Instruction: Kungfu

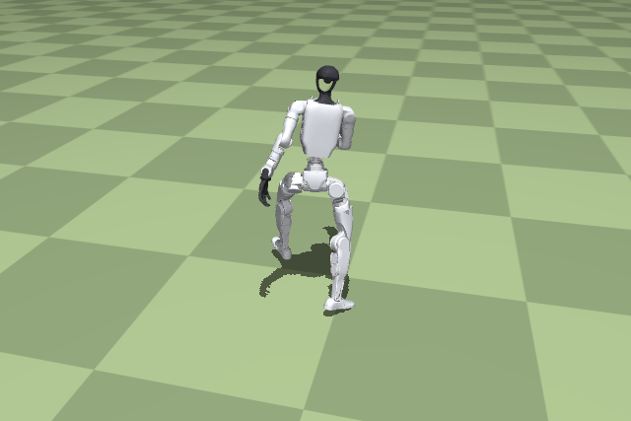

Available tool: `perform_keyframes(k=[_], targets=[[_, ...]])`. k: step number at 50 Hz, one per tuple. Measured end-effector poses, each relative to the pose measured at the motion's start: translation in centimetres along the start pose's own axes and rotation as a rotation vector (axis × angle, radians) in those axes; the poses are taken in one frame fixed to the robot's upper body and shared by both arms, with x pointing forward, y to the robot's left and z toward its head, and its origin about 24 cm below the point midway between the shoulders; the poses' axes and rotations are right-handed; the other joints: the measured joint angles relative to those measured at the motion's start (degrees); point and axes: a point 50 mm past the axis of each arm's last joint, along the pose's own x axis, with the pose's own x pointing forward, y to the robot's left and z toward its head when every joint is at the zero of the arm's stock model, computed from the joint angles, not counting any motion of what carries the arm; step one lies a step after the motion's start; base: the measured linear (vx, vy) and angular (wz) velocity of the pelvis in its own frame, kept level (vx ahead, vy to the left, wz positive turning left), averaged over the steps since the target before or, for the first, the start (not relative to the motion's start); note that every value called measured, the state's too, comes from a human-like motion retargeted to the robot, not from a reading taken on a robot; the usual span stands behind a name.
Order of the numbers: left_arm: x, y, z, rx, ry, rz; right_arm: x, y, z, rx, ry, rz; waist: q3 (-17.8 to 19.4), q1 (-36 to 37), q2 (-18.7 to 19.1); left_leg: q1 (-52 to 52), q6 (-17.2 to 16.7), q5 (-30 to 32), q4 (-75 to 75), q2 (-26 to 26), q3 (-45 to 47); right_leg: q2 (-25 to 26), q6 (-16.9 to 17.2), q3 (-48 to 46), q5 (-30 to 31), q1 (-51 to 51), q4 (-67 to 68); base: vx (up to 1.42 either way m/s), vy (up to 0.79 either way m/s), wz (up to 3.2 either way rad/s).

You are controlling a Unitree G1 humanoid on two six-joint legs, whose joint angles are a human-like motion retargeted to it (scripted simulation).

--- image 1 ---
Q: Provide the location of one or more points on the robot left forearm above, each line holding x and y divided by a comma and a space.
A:
275, 156

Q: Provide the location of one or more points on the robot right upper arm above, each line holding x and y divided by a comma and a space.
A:
349, 118

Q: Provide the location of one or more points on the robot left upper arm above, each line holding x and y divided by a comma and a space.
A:
290, 122

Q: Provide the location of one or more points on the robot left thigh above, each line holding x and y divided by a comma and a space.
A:
291, 184

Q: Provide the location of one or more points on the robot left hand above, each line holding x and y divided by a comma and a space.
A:
263, 192

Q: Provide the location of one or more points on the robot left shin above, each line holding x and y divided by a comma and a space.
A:
283, 224

